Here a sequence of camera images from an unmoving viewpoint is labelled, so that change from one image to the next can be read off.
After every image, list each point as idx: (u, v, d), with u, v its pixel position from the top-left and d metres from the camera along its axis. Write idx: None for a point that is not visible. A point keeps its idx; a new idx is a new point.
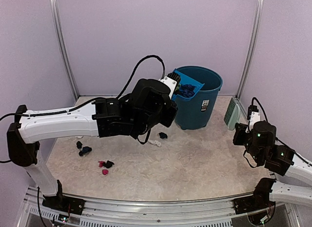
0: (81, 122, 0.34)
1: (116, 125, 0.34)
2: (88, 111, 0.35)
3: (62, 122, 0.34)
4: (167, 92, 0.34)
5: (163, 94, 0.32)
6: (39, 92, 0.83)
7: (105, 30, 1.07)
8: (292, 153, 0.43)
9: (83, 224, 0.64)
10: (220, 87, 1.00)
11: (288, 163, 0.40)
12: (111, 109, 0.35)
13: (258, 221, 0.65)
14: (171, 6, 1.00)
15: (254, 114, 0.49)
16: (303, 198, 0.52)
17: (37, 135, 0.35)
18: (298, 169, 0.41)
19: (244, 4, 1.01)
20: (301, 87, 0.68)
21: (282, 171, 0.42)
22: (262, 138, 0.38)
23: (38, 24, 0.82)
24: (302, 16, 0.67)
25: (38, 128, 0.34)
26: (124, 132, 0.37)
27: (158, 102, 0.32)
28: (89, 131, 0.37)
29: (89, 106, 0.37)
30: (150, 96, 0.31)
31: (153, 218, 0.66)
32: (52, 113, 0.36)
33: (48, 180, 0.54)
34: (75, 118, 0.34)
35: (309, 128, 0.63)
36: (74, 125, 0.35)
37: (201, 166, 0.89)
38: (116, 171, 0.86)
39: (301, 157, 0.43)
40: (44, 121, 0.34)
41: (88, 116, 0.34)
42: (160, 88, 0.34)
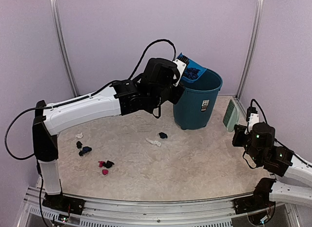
0: (105, 103, 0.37)
1: (136, 100, 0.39)
2: (108, 93, 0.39)
3: (86, 106, 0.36)
4: (175, 65, 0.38)
5: (173, 68, 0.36)
6: (39, 91, 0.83)
7: (105, 30, 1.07)
8: (291, 154, 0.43)
9: (83, 224, 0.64)
10: (220, 87, 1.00)
11: (287, 164, 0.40)
12: (128, 88, 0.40)
13: (259, 222, 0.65)
14: (171, 6, 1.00)
15: (252, 115, 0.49)
16: (303, 199, 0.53)
17: (62, 124, 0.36)
18: (297, 170, 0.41)
19: (244, 4, 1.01)
20: (301, 87, 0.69)
21: (280, 172, 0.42)
22: (261, 139, 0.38)
23: (37, 23, 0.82)
24: (302, 17, 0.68)
25: (64, 116, 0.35)
26: (143, 108, 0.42)
27: (168, 76, 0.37)
28: (112, 112, 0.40)
29: (107, 90, 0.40)
30: (162, 72, 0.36)
31: (153, 218, 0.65)
32: (74, 101, 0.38)
33: (50, 179, 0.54)
34: (98, 100, 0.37)
35: (308, 127, 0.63)
36: (98, 107, 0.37)
37: (201, 166, 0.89)
38: (116, 170, 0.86)
39: (299, 158, 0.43)
40: (68, 108, 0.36)
41: (110, 96, 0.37)
42: (167, 62, 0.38)
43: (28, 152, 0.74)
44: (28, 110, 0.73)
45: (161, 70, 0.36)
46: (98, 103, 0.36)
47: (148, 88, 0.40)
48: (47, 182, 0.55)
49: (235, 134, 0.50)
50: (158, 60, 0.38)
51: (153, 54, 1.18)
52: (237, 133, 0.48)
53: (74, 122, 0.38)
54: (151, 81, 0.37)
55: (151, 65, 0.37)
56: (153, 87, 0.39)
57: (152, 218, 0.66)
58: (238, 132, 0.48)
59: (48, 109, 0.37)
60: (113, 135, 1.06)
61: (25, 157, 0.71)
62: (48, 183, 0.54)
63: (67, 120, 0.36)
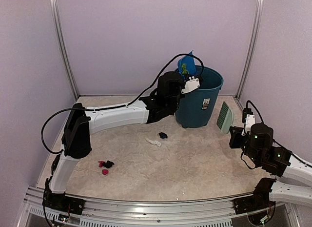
0: (139, 112, 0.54)
1: (159, 111, 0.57)
2: (139, 105, 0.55)
3: (126, 112, 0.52)
4: (180, 77, 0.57)
5: (179, 81, 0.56)
6: (39, 91, 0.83)
7: (105, 30, 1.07)
8: (289, 154, 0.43)
9: (83, 224, 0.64)
10: (222, 85, 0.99)
11: (285, 164, 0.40)
12: (152, 103, 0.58)
13: (258, 221, 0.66)
14: (171, 6, 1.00)
15: (249, 116, 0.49)
16: (303, 198, 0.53)
17: (102, 124, 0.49)
18: (295, 170, 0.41)
19: (244, 4, 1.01)
20: (300, 87, 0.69)
21: (279, 172, 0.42)
22: (259, 140, 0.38)
23: (38, 24, 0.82)
24: (302, 17, 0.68)
25: (107, 118, 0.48)
26: (163, 114, 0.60)
27: (177, 87, 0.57)
28: (139, 119, 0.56)
29: (137, 103, 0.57)
30: (171, 85, 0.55)
31: (153, 218, 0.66)
32: (113, 108, 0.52)
33: (62, 178, 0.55)
34: (134, 110, 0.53)
35: (307, 127, 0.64)
36: (133, 114, 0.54)
37: (201, 166, 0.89)
38: (116, 170, 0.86)
39: (297, 158, 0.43)
40: (111, 113, 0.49)
41: (143, 107, 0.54)
42: (174, 77, 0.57)
43: (29, 152, 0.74)
44: (29, 110, 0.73)
45: (171, 84, 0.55)
46: (134, 111, 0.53)
47: (165, 100, 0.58)
48: (54, 180, 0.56)
49: (232, 136, 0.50)
50: (167, 78, 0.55)
51: (153, 54, 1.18)
52: (234, 134, 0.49)
53: (110, 124, 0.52)
54: (167, 93, 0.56)
55: (163, 83, 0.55)
56: (169, 98, 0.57)
57: (153, 218, 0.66)
58: (235, 134, 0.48)
59: (89, 111, 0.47)
60: (113, 135, 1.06)
61: (25, 157, 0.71)
62: (58, 180, 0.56)
63: (106, 121, 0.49)
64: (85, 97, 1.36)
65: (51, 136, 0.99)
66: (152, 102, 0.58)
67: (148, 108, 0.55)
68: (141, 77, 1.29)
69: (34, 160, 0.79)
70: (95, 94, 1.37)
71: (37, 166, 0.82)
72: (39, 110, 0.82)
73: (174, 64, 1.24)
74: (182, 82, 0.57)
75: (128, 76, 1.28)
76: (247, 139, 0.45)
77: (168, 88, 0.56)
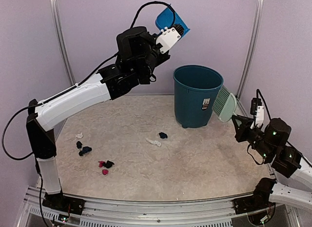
0: (92, 90, 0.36)
1: (124, 82, 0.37)
2: (94, 80, 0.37)
3: (75, 94, 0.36)
4: (144, 30, 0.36)
5: (141, 34, 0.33)
6: (39, 91, 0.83)
7: (105, 30, 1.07)
8: (299, 156, 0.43)
9: (83, 223, 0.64)
10: (222, 85, 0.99)
11: (296, 166, 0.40)
12: (113, 71, 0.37)
13: (258, 221, 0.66)
14: (171, 7, 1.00)
15: (259, 108, 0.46)
16: (304, 203, 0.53)
17: (54, 117, 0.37)
18: (304, 173, 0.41)
19: (244, 4, 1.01)
20: (301, 86, 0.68)
21: (288, 172, 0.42)
22: (276, 136, 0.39)
23: (37, 24, 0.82)
24: (303, 16, 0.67)
25: (55, 110, 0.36)
26: (131, 85, 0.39)
27: (142, 42, 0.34)
28: (101, 98, 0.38)
29: (94, 77, 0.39)
30: (132, 40, 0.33)
31: (153, 218, 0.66)
32: (62, 94, 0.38)
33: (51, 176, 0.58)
34: (85, 88, 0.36)
35: (307, 128, 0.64)
36: (86, 96, 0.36)
37: (201, 166, 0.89)
38: (116, 170, 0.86)
39: (306, 162, 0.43)
40: (57, 102, 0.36)
41: (96, 83, 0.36)
42: (135, 30, 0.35)
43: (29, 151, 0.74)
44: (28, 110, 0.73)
45: (131, 41, 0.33)
46: (85, 91, 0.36)
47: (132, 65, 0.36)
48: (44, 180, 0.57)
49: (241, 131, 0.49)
50: (124, 34, 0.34)
51: None
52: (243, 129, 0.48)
53: (67, 114, 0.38)
54: (129, 55, 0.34)
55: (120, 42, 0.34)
56: (136, 62, 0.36)
57: (153, 218, 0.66)
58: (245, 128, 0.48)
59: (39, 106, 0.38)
60: (113, 135, 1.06)
61: (25, 157, 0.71)
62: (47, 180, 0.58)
63: (57, 113, 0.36)
64: None
65: None
66: (113, 71, 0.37)
67: (105, 80, 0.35)
68: None
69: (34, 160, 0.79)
70: None
71: None
72: None
73: (174, 64, 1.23)
74: (146, 35, 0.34)
75: None
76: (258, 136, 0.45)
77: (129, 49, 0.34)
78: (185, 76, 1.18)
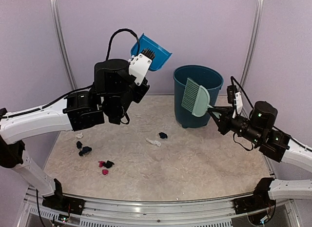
0: (55, 117, 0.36)
1: (88, 116, 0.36)
2: (60, 106, 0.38)
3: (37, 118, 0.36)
4: (125, 67, 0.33)
5: (118, 72, 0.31)
6: (39, 91, 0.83)
7: (105, 30, 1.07)
8: (288, 137, 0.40)
9: (83, 224, 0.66)
10: (222, 85, 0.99)
11: (283, 148, 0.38)
12: (81, 102, 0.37)
13: (258, 221, 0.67)
14: (171, 7, 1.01)
15: (238, 96, 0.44)
16: (299, 192, 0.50)
17: (12, 135, 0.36)
18: (295, 154, 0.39)
19: (244, 4, 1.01)
20: (301, 86, 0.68)
21: (278, 155, 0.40)
22: (262, 119, 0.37)
23: (37, 23, 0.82)
24: (302, 17, 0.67)
25: (17, 128, 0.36)
26: (96, 120, 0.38)
27: (117, 82, 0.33)
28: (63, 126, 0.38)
29: (61, 102, 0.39)
30: (108, 77, 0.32)
31: (153, 218, 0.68)
32: (28, 112, 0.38)
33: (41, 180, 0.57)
34: (48, 114, 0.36)
35: (307, 127, 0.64)
36: (48, 121, 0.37)
37: (201, 166, 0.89)
38: (116, 170, 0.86)
39: (297, 142, 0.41)
40: (20, 121, 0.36)
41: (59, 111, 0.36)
42: (116, 65, 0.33)
43: (28, 151, 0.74)
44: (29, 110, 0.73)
45: (107, 78, 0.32)
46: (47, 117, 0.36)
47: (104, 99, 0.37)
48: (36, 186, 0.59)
49: (223, 122, 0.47)
50: (103, 67, 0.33)
51: None
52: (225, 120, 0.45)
53: (30, 133, 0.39)
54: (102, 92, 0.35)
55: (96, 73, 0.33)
56: (108, 98, 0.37)
57: (152, 218, 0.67)
58: (228, 119, 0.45)
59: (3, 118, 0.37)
60: (113, 135, 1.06)
61: None
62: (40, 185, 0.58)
63: (19, 131, 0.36)
64: None
65: (51, 136, 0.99)
66: (81, 101, 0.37)
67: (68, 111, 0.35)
68: None
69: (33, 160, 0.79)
70: None
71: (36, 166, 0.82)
72: None
73: (174, 64, 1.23)
74: (124, 75, 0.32)
75: None
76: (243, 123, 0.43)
77: (103, 82, 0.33)
78: (185, 76, 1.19)
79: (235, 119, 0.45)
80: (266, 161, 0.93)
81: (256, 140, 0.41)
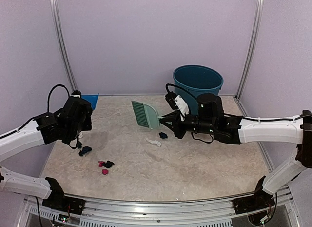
0: (30, 136, 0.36)
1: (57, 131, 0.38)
2: (33, 126, 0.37)
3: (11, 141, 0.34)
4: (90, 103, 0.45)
5: (87, 105, 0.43)
6: (39, 91, 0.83)
7: (105, 30, 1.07)
8: (240, 118, 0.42)
9: (83, 223, 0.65)
10: (221, 85, 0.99)
11: (235, 128, 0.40)
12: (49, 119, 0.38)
13: (258, 222, 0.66)
14: (171, 7, 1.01)
15: (178, 99, 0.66)
16: (285, 170, 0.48)
17: None
18: (252, 129, 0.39)
19: (244, 4, 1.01)
20: (301, 86, 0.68)
21: (235, 138, 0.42)
22: (206, 108, 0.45)
23: (37, 23, 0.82)
24: (302, 17, 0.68)
25: None
26: (62, 136, 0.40)
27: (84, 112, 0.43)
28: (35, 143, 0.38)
29: (31, 123, 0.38)
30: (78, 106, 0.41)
31: (153, 218, 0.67)
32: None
33: (30, 184, 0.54)
34: (25, 134, 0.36)
35: None
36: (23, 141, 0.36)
37: (201, 166, 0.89)
38: (116, 170, 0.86)
39: (250, 118, 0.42)
40: None
41: (33, 129, 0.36)
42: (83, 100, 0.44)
43: (28, 151, 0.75)
44: (29, 110, 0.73)
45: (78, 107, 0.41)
46: (24, 136, 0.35)
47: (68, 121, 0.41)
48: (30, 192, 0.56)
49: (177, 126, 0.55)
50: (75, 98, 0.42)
51: (153, 55, 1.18)
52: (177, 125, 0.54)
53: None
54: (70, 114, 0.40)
55: (71, 101, 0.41)
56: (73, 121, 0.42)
57: (152, 218, 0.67)
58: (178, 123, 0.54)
59: None
60: (113, 135, 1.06)
61: (24, 157, 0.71)
62: (33, 188, 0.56)
63: None
64: None
65: None
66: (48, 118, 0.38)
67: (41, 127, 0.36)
68: (141, 77, 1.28)
69: (33, 160, 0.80)
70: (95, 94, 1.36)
71: (36, 166, 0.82)
72: (38, 109, 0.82)
73: (174, 64, 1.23)
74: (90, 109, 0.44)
75: (128, 76, 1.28)
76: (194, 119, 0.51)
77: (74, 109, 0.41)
78: (184, 77, 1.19)
79: (185, 120, 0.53)
80: (266, 161, 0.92)
81: (211, 130, 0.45)
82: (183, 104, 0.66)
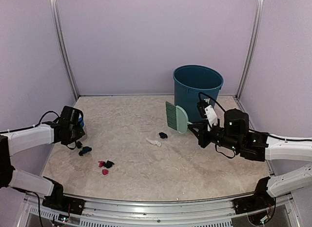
0: (46, 131, 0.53)
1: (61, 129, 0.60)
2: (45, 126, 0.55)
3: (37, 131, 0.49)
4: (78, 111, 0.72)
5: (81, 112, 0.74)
6: (39, 91, 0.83)
7: (104, 30, 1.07)
8: (266, 135, 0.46)
9: (83, 224, 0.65)
10: (221, 85, 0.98)
11: (262, 146, 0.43)
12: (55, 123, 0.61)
13: (258, 221, 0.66)
14: (170, 7, 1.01)
15: (208, 110, 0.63)
16: (299, 179, 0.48)
17: (23, 143, 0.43)
18: (278, 148, 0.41)
19: (244, 4, 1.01)
20: (301, 86, 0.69)
21: (261, 156, 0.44)
22: (235, 125, 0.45)
23: (37, 23, 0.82)
24: (302, 17, 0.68)
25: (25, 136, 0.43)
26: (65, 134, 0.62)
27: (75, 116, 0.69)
28: (47, 138, 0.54)
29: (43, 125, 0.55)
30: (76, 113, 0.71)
31: (153, 218, 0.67)
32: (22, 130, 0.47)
33: (39, 179, 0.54)
34: (42, 128, 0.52)
35: (307, 127, 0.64)
36: (42, 134, 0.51)
37: (201, 166, 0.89)
38: (116, 170, 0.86)
39: (276, 136, 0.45)
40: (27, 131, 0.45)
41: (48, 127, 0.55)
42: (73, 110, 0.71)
43: (28, 151, 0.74)
44: (29, 110, 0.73)
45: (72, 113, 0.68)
46: (42, 130, 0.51)
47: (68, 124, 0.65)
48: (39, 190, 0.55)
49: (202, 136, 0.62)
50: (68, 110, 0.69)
51: (153, 55, 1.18)
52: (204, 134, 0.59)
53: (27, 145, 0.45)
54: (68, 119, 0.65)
55: (67, 111, 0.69)
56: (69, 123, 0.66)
57: (153, 218, 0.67)
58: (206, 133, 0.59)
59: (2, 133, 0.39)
60: (113, 135, 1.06)
61: (24, 157, 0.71)
62: (41, 185, 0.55)
63: (24, 141, 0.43)
64: (85, 97, 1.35)
65: None
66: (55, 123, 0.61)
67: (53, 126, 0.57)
68: (141, 77, 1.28)
69: (33, 160, 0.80)
70: (95, 94, 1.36)
71: (35, 166, 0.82)
72: (39, 109, 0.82)
73: (174, 64, 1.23)
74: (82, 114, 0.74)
75: (128, 76, 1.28)
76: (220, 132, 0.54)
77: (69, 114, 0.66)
78: (184, 76, 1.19)
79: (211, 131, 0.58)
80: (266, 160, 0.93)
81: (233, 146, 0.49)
82: (213, 113, 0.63)
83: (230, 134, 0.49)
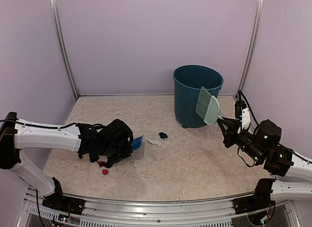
0: (69, 139, 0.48)
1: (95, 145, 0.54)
2: (74, 131, 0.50)
3: (55, 135, 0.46)
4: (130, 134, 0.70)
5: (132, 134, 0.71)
6: (39, 91, 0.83)
7: (104, 30, 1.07)
8: (290, 153, 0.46)
9: (83, 223, 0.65)
10: (221, 85, 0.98)
11: (288, 164, 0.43)
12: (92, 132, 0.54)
13: (258, 221, 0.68)
14: (170, 7, 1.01)
15: (244, 113, 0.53)
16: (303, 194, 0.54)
17: (29, 141, 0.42)
18: (300, 168, 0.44)
19: (244, 4, 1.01)
20: (301, 85, 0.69)
21: (282, 171, 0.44)
22: (268, 139, 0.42)
23: (37, 24, 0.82)
24: (302, 17, 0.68)
25: (32, 137, 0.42)
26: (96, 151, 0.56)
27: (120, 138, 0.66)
28: (68, 145, 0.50)
29: (74, 128, 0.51)
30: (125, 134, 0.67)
31: (153, 218, 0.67)
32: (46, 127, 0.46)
33: (44, 182, 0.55)
34: (65, 134, 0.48)
35: (307, 127, 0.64)
36: (61, 140, 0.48)
37: (201, 166, 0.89)
38: (116, 170, 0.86)
39: (299, 155, 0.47)
40: (40, 133, 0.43)
41: (75, 134, 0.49)
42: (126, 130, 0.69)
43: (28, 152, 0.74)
44: (29, 110, 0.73)
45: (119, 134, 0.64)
46: (64, 136, 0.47)
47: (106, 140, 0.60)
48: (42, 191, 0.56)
49: (228, 137, 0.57)
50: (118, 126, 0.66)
51: (152, 55, 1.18)
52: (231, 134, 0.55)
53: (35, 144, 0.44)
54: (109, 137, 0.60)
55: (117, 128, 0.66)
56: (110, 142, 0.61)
57: (153, 218, 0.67)
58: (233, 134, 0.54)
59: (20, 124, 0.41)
60: None
61: None
62: (45, 187, 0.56)
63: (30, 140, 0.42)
64: (85, 96, 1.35)
65: None
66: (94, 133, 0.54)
67: (82, 137, 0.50)
68: (141, 77, 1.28)
69: (33, 160, 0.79)
70: (95, 94, 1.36)
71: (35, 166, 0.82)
72: (38, 109, 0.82)
73: (174, 64, 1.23)
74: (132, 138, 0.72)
75: (128, 76, 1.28)
76: (248, 138, 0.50)
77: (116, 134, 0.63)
78: (184, 76, 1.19)
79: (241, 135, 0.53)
80: None
81: (256, 157, 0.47)
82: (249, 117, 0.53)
83: (259, 145, 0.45)
